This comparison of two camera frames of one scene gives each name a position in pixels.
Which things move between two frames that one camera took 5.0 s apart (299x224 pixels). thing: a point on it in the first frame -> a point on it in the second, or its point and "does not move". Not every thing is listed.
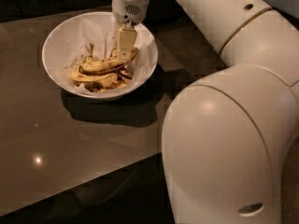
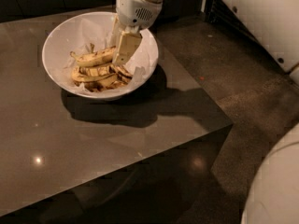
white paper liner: [102, 35] does not move
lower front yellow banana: [95, 81] does not move
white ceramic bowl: [80, 54] does not move
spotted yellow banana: [106, 64] -> [94, 58]
